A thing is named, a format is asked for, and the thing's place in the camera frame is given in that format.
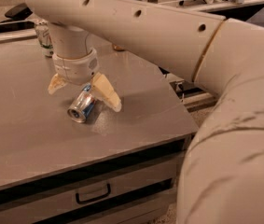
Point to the grey desk drawer unit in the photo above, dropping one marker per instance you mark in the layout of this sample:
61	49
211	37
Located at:
45	157

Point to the blue silver redbull can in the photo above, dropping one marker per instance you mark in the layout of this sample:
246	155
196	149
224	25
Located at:
81	107

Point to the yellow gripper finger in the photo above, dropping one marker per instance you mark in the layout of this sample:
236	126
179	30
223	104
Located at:
57	82
102	89

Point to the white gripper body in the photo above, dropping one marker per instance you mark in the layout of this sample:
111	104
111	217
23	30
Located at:
75	68

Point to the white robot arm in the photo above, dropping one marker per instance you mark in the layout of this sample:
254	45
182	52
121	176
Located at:
222	176

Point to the brown orange soda can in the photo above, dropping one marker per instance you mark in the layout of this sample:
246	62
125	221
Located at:
117	48

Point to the white green soda can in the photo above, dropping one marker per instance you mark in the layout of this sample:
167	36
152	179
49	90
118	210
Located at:
43	36

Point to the black drawer handle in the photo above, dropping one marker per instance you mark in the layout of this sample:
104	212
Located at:
93	193

